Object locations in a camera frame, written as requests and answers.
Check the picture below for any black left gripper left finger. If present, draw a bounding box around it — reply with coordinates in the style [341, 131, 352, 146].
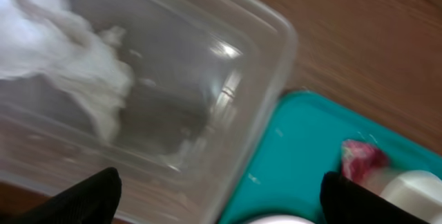
[6, 167, 122, 224]

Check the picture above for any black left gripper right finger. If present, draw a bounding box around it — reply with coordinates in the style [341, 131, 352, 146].
[320, 171, 427, 224]

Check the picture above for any red snack wrapper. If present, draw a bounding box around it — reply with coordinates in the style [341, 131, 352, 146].
[341, 140, 390, 184]

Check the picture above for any white cup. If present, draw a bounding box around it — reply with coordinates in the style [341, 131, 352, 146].
[362, 169, 441, 224]

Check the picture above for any large white plate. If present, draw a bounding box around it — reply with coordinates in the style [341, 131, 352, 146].
[244, 214, 315, 224]

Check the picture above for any clear plastic waste bin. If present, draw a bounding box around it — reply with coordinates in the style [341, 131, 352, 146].
[1, 0, 298, 223]

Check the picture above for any teal plastic tray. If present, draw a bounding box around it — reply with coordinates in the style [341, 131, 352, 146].
[218, 91, 441, 223]

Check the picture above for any crumpled white tissue in bin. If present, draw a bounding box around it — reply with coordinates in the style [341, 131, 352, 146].
[1, 0, 134, 144]

